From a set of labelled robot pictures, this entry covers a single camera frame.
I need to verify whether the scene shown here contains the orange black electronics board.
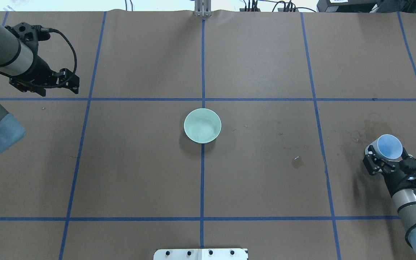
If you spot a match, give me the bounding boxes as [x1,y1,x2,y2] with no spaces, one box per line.
[239,0,261,13]

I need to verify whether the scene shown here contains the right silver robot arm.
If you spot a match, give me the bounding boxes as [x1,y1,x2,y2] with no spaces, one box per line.
[363,145,416,254]

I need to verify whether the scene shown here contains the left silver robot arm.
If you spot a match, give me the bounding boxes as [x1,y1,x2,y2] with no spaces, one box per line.
[0,22,80,154]

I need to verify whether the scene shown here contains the aluminium frame post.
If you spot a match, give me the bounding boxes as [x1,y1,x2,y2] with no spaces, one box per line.
[194,0,212,18]

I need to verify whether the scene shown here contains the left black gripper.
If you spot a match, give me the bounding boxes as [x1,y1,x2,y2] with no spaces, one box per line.
[9,55,80,97]

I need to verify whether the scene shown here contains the light blue plastic cup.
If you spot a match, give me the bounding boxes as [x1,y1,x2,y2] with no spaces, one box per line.
[364,134,403,160]

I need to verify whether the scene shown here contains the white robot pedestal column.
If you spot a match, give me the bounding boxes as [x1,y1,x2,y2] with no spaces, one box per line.
[153,248,249,260]

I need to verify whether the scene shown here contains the mint green bowl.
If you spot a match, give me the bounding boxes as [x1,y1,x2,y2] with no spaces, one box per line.
[183,108,222,144]

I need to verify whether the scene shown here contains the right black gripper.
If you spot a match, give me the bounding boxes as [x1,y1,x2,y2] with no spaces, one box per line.
[363,147,416,197]

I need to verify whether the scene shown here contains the black box with label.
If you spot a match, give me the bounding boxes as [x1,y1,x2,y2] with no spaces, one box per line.
[316,0,378,13]

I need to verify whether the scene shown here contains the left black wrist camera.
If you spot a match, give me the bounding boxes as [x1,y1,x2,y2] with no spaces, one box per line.
[4,22,51,43]

